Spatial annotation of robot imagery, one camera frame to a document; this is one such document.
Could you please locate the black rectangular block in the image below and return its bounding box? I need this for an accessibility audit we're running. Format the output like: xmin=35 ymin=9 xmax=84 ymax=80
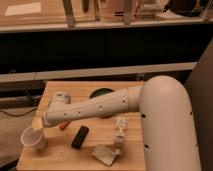
xmin=71 ymin=126 xmax=89 ymax=149

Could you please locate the white folded cloth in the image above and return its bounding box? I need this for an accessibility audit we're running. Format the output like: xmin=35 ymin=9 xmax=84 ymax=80
xmin=92 ymin=144 xmax=116 ymax=166

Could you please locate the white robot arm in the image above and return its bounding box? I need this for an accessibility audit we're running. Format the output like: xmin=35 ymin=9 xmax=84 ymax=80
xmin=40 ymin=75 xmax=202 ymax=171

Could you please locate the white plastic bottle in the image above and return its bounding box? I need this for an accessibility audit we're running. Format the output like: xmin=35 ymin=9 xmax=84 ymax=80
xmin=114 ymin=117 xmax=127 ymax=157

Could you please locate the green bowl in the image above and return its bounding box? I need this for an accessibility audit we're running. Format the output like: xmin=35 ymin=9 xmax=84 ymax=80
xmin=89 ymin=88 xmax=114 ymax=99

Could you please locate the black floor cable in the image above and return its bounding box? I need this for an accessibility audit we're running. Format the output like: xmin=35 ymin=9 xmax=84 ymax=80
xmin=0 ymin=106 xmax=38 ymax=118

